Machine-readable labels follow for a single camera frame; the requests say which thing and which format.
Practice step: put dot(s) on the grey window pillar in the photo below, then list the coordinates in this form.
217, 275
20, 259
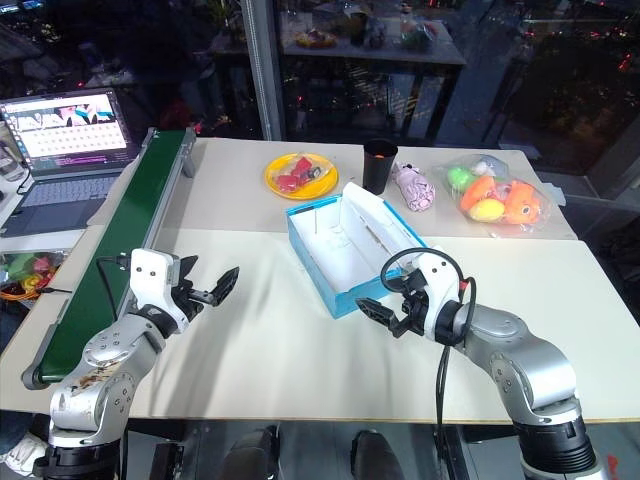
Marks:
262, 70

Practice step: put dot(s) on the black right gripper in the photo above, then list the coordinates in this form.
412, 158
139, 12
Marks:
412, 317

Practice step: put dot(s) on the green conveyor belt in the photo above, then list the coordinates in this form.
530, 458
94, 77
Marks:
117, 240

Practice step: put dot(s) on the clear plastic toy bag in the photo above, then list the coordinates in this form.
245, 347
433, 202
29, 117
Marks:
545, 210

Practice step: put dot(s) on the yellow round plate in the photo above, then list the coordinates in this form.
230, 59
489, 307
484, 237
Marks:
320, 185

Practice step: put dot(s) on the pink folded umbrella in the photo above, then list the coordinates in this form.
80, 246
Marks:
415, 190

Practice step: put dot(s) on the clear bag of red items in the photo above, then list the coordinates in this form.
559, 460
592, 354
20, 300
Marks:
295, 175

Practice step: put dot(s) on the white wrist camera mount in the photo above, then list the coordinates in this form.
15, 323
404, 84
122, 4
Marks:
440, 285
150, 280

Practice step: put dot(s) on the white sneaker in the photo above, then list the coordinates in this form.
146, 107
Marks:
22, 452

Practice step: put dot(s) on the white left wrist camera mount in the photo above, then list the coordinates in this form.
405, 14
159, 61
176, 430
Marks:
150, 280

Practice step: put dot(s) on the bag of colourful toys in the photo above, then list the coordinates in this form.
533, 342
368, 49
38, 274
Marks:
30, 265

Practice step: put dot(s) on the black plastic cup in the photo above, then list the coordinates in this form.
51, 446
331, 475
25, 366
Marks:
378, 170

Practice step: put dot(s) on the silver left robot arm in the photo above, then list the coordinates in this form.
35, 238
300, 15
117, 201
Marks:
107, 360

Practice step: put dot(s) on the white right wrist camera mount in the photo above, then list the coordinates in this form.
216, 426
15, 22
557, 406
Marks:
440, 285

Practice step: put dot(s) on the orange carrot toy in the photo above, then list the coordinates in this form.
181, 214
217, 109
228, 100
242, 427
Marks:
477, 192

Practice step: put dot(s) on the grey open laptop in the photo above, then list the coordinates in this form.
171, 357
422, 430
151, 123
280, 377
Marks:
70, 150

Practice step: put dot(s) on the white plush toy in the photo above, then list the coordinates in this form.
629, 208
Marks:
487, 166

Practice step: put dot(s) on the green plush toy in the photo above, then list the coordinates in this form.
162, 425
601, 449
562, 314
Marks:
460, 177

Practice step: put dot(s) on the yellow lemon toy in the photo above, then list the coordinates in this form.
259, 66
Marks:
486, 210

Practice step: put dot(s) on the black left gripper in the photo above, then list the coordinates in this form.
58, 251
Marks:
189, 305

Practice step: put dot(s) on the orange fish plush toy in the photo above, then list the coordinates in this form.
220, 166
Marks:
522, 202

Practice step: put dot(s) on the blue cardboard box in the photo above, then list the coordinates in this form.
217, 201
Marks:
325, 240

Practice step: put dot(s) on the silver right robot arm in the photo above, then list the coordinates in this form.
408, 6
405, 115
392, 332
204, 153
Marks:
530, 370

